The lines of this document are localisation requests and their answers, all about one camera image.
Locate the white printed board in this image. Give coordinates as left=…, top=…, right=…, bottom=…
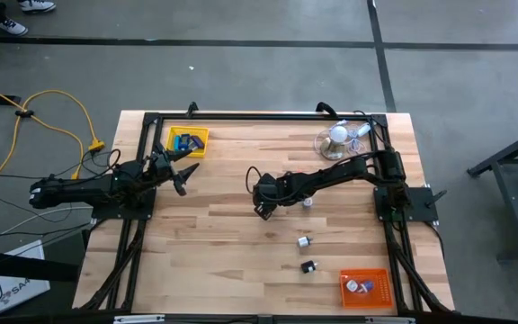
left=0, top=239, right=51, bottom=316

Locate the white bulb on wire stand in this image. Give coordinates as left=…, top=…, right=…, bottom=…
left=313, top=119, right=372, bottom=157

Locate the black floor cable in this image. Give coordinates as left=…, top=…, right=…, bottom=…
left=0, top=148, right=123, bottom=226

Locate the yellow plastic basket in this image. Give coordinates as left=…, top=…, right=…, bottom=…
left=165, top=125, right=210, bottom=158

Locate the brass lamp with white bulb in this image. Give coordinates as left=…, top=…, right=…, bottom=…
left=320, top=124, right=350, bottom=162

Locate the orange plastic basket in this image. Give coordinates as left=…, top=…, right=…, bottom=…
left=338, top=268, right=394, bottom=310

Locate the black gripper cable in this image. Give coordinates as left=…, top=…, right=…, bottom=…
left=245, top=165, right=265, bottom=193

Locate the black beam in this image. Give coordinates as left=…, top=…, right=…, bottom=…
left=0, top=247, right=80, bottom=284

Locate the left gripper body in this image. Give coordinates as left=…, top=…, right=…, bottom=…
left=144, top=143, right=188, bottom=197

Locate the person's shoe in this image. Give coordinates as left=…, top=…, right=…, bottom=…
left=0, top=18, right=30, bottom=37
left=18, top=0, right=57, bottom=14

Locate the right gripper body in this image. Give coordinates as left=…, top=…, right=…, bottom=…
left=253, top=173, right=290, bottom=207

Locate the yellow extension cable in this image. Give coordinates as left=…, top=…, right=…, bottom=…
left=0, top=76, right=106, bottom=208

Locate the black side table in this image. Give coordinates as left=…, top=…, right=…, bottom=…
left=467, top=123, right=518, bottom=262

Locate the light grey floor cable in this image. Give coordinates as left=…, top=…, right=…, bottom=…
left=0, top=205, right=94, bottom=248

